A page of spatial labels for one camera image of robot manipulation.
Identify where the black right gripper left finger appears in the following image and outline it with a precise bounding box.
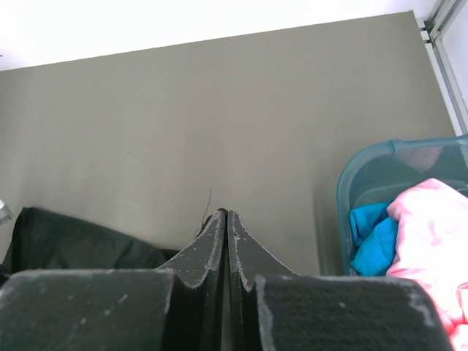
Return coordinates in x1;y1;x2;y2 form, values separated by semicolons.
1;209;225;350

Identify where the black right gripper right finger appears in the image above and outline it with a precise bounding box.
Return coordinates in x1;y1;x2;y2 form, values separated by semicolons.
227;211;452;350

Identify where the blue t shirt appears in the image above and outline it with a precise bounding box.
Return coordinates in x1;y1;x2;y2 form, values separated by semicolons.
350;201;398;276

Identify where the black t shirt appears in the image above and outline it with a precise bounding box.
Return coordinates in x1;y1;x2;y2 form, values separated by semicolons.
1;207;178;276

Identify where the pink t shirt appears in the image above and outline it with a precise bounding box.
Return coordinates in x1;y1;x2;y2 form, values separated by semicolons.
387;178;467;350

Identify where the teal plastic laundry basket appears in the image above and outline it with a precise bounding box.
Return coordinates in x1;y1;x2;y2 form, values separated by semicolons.
336;135;467;276

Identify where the right aluminium corner post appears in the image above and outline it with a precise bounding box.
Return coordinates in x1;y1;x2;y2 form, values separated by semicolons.
415;1;467;136

